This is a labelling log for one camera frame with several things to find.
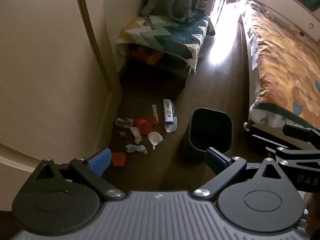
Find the cream door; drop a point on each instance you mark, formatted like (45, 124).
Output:
(50, 67)

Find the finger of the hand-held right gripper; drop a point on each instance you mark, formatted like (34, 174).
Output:
(297, 156)
(300, 133)

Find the dark storage box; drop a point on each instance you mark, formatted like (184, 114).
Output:
(172, 72)

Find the crumpled printed paper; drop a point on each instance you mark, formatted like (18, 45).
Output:
(136, 148)

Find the dark teal trash bin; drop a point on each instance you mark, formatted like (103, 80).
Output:
(210, 130)

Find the white headboard with pink circles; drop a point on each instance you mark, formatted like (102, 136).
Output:
(282, 2)

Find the silver foil wrapper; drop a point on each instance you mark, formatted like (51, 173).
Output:
(172, 128)

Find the white bed frame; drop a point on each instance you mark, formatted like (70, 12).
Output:
(246, 67)

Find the flat orange-red paper piece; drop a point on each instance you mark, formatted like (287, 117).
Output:
(118, 158)

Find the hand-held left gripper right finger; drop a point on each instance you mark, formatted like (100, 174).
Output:
(215, 160)

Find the orange cloth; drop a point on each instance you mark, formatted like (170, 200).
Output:
(147, 55)

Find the red paper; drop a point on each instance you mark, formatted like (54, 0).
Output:
(145, 127)

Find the white bench frame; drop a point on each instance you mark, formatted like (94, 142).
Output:
(192, 68)

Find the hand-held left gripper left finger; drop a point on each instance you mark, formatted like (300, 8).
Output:
(100, 161)

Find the crumpled white tissue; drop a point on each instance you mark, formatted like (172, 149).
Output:
(155, 138)
(135, 132)

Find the white paper strip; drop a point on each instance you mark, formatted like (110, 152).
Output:
(155, 112)

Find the grey wrapper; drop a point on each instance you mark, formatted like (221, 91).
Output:
(123, 123)

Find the white toothpaste box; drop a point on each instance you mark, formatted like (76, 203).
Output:
(168, 111)

